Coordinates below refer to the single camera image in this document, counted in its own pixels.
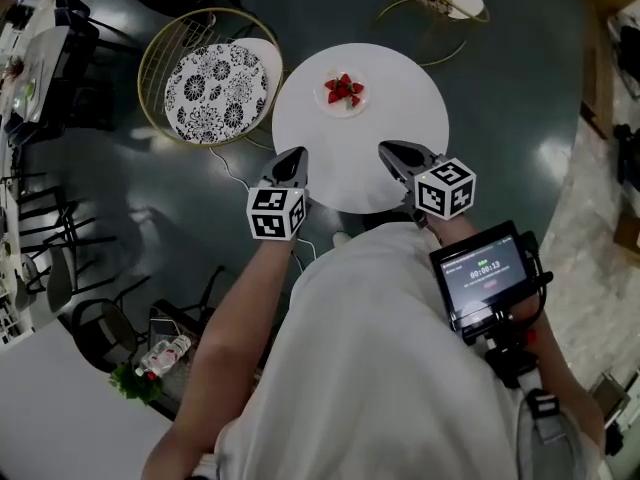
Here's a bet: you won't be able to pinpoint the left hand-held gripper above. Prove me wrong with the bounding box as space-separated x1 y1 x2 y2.
246 146 310 242

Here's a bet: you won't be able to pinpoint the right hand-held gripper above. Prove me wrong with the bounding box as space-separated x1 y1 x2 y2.
378 140 477 227

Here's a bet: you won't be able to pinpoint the white plate with strawberries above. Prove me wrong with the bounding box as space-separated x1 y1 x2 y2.
313 66 372 119

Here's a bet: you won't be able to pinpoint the pile of red strawberries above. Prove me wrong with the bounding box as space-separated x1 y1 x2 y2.
323 72 366 105

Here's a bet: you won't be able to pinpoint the person's left forearm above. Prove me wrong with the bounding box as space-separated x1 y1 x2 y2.
139 237 301 480

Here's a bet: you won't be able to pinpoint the person's right forearm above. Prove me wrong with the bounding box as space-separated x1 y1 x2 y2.
429 212 606 480

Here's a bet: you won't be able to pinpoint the white round table gold legs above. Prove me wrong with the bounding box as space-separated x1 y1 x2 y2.
271 42 450 215

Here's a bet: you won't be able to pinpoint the person's black trousers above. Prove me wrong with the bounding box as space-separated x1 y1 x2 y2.
360 209 419 232

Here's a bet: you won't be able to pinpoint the black handheld monitor screen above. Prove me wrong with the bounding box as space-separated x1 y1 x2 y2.
428 220 537 333

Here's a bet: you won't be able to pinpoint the person's white shirt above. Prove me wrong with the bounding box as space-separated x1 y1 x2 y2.
214 222 526 480

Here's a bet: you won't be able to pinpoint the white-edged phone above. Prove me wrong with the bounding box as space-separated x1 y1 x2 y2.
148 316 180 343

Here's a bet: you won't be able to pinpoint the brown wooden bench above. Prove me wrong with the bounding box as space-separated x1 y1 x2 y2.
578 15 615 140

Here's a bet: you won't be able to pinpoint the clear water bottle white cap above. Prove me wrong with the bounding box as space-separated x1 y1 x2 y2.
134 334 194 375

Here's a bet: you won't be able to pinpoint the black bag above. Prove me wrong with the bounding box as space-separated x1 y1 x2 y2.
613 122 640 185
607 17 640 99

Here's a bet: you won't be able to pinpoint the black monitor screen device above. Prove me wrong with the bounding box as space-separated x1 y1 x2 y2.
462 230 555 390

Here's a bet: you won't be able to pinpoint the black round-back chair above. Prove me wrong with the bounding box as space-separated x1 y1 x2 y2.
70 297 140 373

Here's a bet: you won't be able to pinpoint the clear water bottle red cap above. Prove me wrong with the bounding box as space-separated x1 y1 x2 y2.
144 352 176 382

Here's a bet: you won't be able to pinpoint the grey shell chair black legs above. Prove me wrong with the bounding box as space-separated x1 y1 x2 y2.
13 252 51 314
46 237 117 315

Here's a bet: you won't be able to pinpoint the green leafy plant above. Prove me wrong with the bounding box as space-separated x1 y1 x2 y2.
108 361 165 408

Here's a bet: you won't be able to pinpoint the cluttered white desk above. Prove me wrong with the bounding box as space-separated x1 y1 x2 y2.
0 22 71 134

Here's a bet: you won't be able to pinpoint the white office desk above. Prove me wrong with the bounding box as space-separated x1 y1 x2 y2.
0 132 34 347

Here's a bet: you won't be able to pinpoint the white floor cable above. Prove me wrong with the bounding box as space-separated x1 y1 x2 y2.
208 145 319 272

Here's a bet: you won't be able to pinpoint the grey strap with black buckle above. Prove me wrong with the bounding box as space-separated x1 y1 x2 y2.
517 387 604 480

